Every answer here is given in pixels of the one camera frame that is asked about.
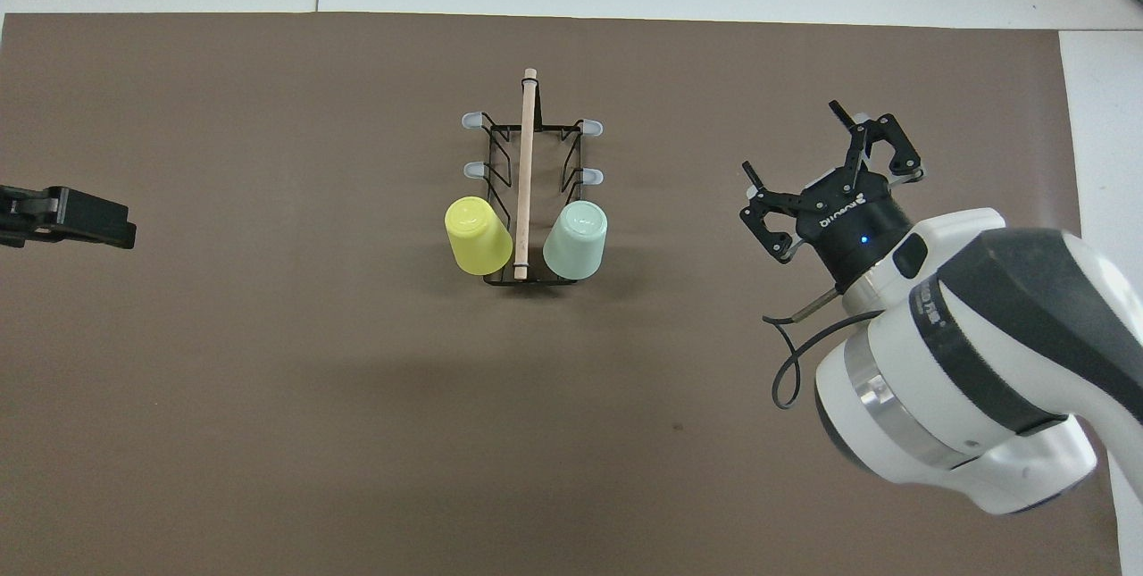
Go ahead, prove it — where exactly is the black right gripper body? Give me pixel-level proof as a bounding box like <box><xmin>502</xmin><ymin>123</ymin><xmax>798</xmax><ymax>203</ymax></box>
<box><xmin>799</xmin><ymin>167</ymin><xmax>912</xmax><ymax>282</ymax></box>

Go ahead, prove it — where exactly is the pale green plastic cup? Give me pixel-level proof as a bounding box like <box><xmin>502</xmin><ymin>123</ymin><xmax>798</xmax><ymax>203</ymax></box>
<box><xmin>543</xmin><ymin>200</ymin><xmax>609</xmax><ymax>279</ymax></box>

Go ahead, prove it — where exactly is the yellow plastic cup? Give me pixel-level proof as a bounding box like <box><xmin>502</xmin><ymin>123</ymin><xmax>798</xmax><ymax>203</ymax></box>
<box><xmin>445</xmin><ymin>196</ymin><xmax>514</xmax><ymax>275</ymax></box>

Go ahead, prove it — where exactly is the brown table mat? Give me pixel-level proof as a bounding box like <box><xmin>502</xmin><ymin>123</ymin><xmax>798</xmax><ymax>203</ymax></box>
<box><xmin>0</xmin><ymin>12</ymin><xmax>1124</xmax><ymax>576</ymax></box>

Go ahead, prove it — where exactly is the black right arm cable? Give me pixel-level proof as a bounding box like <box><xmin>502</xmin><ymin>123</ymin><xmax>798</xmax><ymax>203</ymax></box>
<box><xmin>763</xmin><ymin>286</ymin><xmax>885</xmax><ymax>410</ymax></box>

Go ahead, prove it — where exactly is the black wire cup rack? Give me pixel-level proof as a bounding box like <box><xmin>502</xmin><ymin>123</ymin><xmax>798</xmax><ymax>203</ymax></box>
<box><xmin>461</xmin><ymin>68</ymin><xmax>605</xmax><ymax>287</ymax></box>

